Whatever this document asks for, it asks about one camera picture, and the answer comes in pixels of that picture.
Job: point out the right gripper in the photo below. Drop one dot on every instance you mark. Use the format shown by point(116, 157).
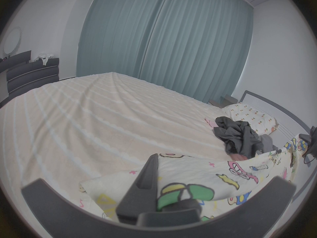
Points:
point(314, 142)

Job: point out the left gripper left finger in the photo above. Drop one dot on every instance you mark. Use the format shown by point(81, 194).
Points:
point(146, 187)

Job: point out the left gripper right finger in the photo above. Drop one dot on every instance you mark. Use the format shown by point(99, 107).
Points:
point(173, 217)

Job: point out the white printed pyjama top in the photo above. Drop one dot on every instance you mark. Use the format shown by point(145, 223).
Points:
point(198, 175)

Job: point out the grey garment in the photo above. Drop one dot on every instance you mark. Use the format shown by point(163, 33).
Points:
point(268, 142)

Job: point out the white printed pillow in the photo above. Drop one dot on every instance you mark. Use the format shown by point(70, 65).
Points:
point(250, 116)

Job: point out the black garment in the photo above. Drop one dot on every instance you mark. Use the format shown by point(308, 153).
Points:
point(237, 135)

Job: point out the bed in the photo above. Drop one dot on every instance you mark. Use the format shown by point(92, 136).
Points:
point(99, 123)

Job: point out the grey bedside table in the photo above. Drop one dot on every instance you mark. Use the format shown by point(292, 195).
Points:
point(229, 100)

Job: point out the pink garment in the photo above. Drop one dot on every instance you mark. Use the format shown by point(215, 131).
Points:
point(210, 123)

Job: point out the blue-green curtain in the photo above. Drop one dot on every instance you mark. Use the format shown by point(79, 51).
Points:
point(161, 38)

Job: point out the dark chest of drawers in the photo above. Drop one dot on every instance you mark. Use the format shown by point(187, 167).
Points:
point(32, 78)

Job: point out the white cloth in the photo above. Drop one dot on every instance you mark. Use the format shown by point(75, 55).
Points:
point(44, 58)

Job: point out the round white mirror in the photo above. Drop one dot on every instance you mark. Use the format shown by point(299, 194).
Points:
point(12, 41)

